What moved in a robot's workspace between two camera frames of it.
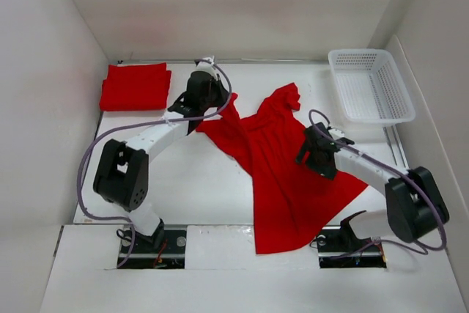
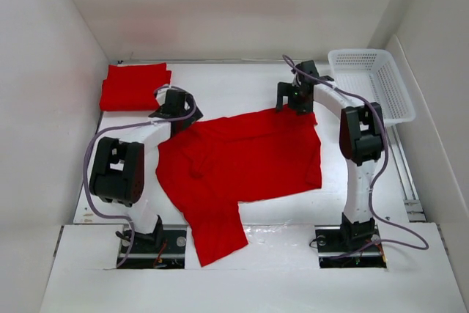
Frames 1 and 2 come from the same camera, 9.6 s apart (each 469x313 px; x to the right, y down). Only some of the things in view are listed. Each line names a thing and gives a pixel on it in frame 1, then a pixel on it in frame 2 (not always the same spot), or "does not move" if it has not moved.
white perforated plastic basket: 369,87 does not move
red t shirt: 289,200 to 207,169
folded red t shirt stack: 135,87 does not move
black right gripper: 304,153 to 288,96
